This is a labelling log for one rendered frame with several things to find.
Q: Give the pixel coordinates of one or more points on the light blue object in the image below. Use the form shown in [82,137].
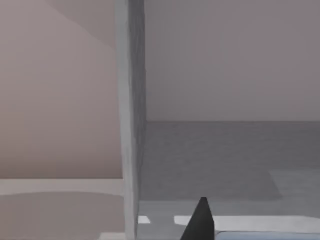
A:
[270,236]

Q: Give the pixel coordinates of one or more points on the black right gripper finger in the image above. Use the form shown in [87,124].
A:
[201,225]

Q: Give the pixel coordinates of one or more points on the grey cabinet with dark inside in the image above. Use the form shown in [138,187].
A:
[225,155]

